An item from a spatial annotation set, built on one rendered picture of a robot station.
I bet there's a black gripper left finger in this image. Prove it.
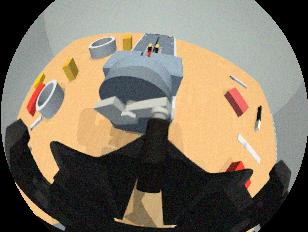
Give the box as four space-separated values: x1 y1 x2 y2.
49 135 146 220

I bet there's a grey ring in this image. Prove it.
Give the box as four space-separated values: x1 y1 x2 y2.
36 79 65 119
89 36 117 59

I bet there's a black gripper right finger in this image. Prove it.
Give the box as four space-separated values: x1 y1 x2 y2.
161 140 254 226

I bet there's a red rectangular block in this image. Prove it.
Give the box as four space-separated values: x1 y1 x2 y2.
226 161 251 189
27 83 45 116
224 88 248 116

